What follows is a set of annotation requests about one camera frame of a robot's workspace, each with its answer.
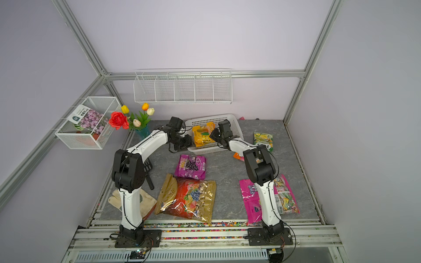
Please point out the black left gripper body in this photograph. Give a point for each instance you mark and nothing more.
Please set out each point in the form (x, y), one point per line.
(182, 142)

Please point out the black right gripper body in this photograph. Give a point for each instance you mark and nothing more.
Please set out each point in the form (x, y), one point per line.
(217, 135)

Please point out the yellow mango candy bag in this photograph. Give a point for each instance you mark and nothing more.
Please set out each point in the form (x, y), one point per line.
(202, 134)

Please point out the white plastic perforated basket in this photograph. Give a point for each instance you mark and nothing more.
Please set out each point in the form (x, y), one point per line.
(235, 127)

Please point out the orange Fox's candy bag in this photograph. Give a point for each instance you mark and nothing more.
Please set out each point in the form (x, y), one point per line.
(238, 157)

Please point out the purple grape candy bag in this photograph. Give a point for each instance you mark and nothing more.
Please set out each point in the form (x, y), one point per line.
(192, 167)

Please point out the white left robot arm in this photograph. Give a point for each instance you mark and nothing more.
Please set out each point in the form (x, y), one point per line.
(128, 172)

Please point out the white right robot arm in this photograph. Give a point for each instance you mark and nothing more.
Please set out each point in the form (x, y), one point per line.
(260, 170)

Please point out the green Fox's candy bag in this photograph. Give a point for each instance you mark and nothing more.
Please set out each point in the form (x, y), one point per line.
(263, 139)

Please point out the tulips in teal vase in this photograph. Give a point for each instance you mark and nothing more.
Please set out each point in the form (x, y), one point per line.
(139, 122)

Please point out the large gold red candy bag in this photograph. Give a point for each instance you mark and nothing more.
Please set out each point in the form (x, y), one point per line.
(187, 198)

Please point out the red artificial rose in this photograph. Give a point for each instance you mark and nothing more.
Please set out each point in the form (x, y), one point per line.
(118, 120)

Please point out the pink fruit candy bag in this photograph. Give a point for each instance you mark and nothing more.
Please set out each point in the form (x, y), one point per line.
(251, 201)

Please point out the purple flower seed packet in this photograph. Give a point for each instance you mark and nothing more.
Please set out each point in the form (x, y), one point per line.
(85, 119)

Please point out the green circuit board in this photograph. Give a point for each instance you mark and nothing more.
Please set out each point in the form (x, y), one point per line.
(137, 255)

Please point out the white wire wall shelf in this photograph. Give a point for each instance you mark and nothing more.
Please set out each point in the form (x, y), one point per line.
(183, 86)

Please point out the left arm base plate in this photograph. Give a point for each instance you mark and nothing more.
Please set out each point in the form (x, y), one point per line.
(138, 239)

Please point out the white wire side basket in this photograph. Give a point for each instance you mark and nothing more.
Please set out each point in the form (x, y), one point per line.
(77, 140)

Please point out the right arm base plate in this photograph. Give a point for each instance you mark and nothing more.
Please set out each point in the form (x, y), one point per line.
(261, 237)

